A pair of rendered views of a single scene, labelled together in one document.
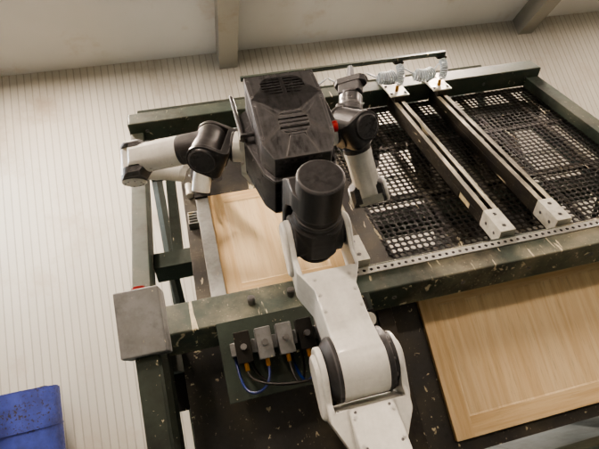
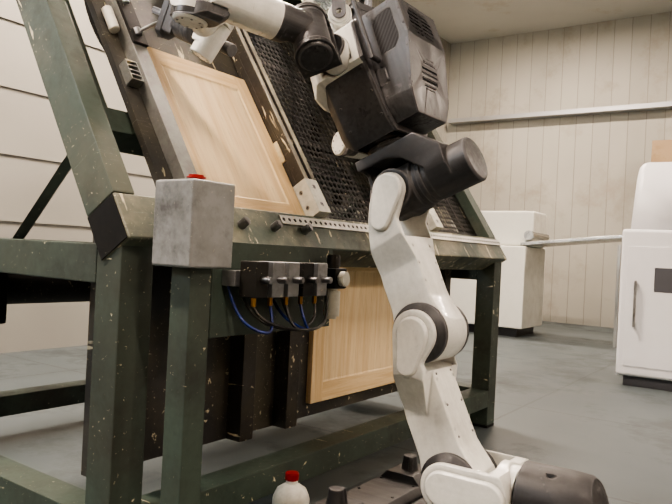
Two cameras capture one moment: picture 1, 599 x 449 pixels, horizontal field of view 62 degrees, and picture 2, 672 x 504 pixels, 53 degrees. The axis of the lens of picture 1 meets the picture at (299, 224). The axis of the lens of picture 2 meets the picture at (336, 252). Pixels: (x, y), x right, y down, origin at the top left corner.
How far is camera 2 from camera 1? 1.26 m
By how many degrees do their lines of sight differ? 46
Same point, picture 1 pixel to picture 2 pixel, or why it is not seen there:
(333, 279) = (423, 248)
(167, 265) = not seen: hidden behind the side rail
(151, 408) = (197, 332)
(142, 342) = (212, 251)
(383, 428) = (451, 389)
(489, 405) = (336, 374)
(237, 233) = (189, 121)
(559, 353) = (384, 337)
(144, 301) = (222, 201)
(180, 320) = not seen: hidden behind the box
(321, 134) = (442, 101)
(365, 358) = (458, 330)
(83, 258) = not seen: outside the picture
